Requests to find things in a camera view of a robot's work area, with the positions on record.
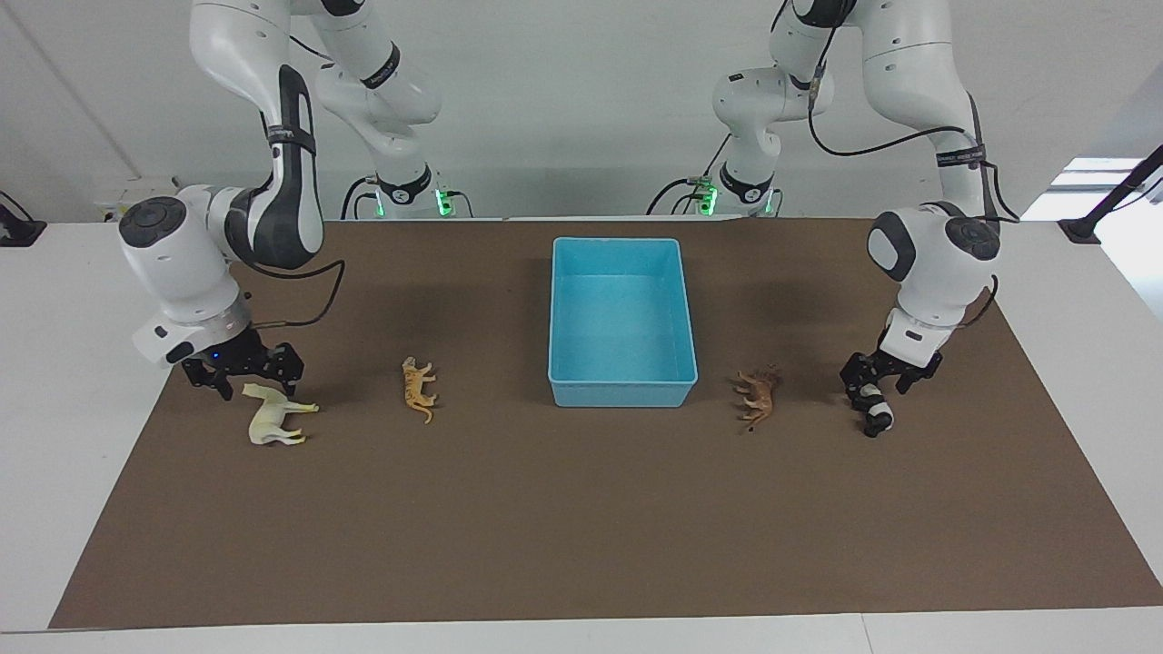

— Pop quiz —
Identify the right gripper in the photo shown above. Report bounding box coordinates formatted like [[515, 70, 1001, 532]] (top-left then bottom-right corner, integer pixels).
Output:
[[181, 325, 306, 401]]

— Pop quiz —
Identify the brown lion toy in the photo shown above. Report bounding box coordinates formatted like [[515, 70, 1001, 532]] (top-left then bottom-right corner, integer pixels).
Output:
[[732, 365, 782, 432]]

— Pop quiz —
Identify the cream horse toy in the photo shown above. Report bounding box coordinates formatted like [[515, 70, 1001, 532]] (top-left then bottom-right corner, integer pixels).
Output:
[[241, 382, 321, 447]]

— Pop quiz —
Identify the black and white animal toy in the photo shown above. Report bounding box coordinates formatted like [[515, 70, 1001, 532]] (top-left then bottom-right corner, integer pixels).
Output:
[[858, 381, 897, 440]]

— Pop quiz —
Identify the black cable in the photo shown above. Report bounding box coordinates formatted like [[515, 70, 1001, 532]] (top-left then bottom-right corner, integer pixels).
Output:
[[959, 275, 1000, 328], [238, 259, 347, 330], [340, 175, 379, 221], [646, 134, 733, 217], [807, 53, 1023, 224]]

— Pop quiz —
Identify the orange tiger toy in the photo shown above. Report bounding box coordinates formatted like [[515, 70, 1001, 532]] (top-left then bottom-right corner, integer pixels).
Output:
[[402, 356, 440, 425]]

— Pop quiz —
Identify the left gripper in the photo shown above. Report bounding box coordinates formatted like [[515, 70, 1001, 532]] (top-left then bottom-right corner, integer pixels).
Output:
[[840, 349, 943, 411]]

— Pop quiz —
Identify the blue plastic storage box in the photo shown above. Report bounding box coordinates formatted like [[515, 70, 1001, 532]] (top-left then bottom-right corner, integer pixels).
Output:
[[548, 237, 700, 409]]

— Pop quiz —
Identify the black stand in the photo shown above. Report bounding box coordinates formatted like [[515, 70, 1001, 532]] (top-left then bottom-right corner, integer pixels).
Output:
[[0, 190, 48, 248], [1058, 144, 1163, 245]]

